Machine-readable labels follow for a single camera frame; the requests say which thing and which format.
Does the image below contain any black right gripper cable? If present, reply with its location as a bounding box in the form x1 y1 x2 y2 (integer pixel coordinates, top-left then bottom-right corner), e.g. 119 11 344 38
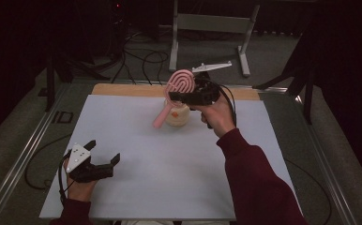
213 80 237 128

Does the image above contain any person's left hand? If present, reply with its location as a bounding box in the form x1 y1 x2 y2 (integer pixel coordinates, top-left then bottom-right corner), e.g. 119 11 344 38
64 157 98 203

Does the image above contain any aluminium floor rail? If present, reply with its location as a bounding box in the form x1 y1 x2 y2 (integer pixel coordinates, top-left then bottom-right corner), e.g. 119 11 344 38
293 93 360 225
0 82 75 225

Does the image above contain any black looped floor cable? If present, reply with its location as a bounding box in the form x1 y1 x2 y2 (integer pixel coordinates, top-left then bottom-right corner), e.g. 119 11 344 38
119 31 171 86

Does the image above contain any white table mat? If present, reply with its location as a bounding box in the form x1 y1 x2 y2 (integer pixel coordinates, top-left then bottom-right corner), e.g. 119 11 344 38
38 94 299 221

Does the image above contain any cream ringed cup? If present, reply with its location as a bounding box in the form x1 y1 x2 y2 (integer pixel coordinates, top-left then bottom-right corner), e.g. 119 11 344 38
164 99 191 128

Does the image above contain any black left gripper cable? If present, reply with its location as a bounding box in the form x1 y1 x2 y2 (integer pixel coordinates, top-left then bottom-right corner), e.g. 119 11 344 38
57 152 74 207

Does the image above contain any person's right hand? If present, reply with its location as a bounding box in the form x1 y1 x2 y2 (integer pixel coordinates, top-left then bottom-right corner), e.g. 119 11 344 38
189 93 236 139

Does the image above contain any grey metal stand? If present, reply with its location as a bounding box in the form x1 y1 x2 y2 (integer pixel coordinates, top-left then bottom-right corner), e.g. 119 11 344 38
168 0 261 78

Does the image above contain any black stand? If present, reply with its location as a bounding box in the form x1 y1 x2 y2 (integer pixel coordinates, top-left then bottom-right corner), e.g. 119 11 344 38
42 46 110 113
252 27 318 126

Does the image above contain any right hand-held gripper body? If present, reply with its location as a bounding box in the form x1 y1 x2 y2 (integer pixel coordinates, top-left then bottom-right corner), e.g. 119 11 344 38
188 61 234 107

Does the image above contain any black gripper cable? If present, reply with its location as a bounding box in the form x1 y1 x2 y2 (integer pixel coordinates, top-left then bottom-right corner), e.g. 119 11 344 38
213 80 237 128
57 152 74 207

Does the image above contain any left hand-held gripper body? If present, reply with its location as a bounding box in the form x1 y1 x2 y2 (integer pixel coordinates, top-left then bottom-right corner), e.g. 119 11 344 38
66 143 114 184

